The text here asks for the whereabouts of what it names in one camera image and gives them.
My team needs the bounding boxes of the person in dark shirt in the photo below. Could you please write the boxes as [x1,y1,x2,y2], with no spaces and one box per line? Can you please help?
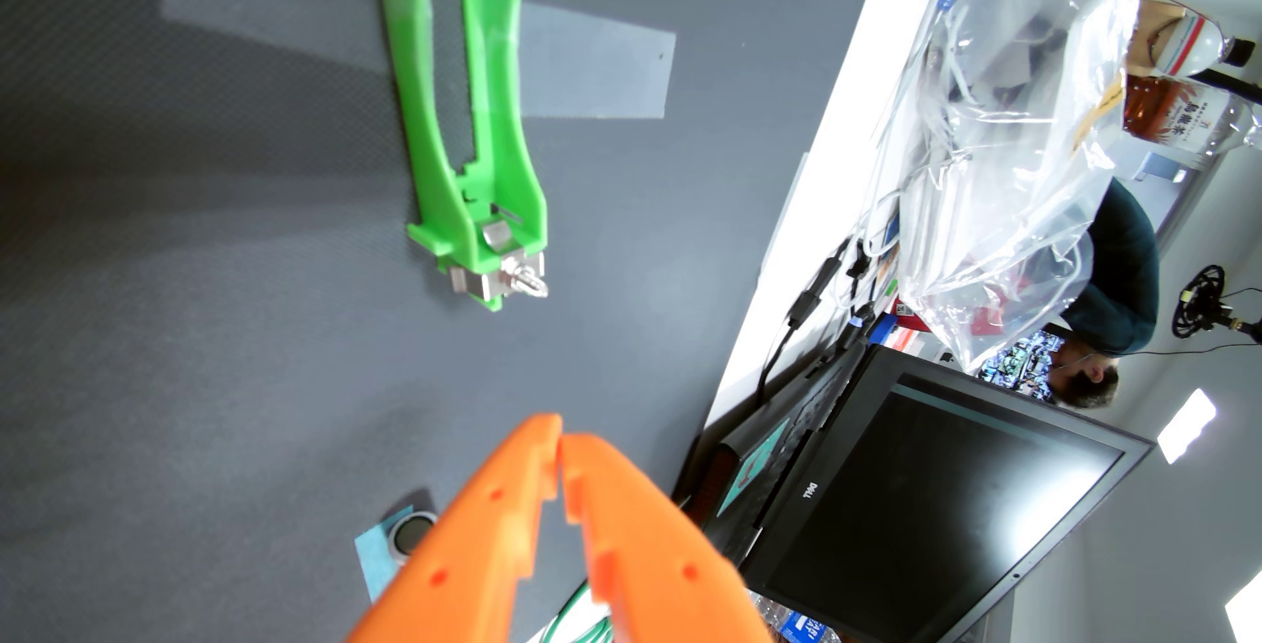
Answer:
[976,179,1161,410]

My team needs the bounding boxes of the green battery holder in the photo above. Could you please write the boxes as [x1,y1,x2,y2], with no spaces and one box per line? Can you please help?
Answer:
[373,0,550,313]

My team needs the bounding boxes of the black usb cable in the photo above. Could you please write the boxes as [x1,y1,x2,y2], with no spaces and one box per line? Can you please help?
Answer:
[823,239,889,368]

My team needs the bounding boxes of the bottle with red white label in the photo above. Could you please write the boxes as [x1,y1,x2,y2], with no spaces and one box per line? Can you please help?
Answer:
[1144,10,1258,80]

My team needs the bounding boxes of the light blue tape marker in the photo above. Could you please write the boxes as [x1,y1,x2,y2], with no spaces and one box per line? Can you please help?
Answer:
[355,505,416,605]

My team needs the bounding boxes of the green wire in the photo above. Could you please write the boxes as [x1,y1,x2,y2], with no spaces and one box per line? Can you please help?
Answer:
[540,579,615,643]

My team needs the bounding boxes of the white cylindrical battery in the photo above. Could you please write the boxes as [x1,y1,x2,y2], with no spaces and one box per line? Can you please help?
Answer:
[388,510,439,566]

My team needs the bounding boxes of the clear plastic bag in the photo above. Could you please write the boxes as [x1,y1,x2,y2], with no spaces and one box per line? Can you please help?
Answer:
[877,0,1150,373]

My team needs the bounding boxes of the ceiling light panel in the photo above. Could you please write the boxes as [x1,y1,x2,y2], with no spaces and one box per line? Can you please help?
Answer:
[1156,387,1219,465]
[1225,569,1262,643]

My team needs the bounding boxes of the dark grey mat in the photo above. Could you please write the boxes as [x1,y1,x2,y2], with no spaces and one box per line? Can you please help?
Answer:
[0,0,889,643]

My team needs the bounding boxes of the brown liquid bottle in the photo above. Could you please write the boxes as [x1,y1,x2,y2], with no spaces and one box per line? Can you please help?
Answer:
[1122,74,1262,169]

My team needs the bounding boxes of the red packet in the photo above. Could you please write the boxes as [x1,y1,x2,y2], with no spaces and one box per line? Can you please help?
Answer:
[890,296,934,335]

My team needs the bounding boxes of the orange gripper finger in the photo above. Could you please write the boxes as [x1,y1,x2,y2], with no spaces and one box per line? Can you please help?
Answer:
[345,413,564,643]
[562,433,776,643]

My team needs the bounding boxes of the water bottle blue label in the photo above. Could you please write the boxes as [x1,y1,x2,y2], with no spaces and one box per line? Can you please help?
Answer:
[754,592,844,643]

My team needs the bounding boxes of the black adapter cable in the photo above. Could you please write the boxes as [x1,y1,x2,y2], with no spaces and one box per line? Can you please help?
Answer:
[757,239,851,402]

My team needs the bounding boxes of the black Dell laptop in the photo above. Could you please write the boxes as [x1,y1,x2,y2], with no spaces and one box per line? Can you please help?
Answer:
[675,342,1155,643]

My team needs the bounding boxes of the grey tape strip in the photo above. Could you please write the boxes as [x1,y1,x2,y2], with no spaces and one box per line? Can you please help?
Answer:
[160,0,678,122]

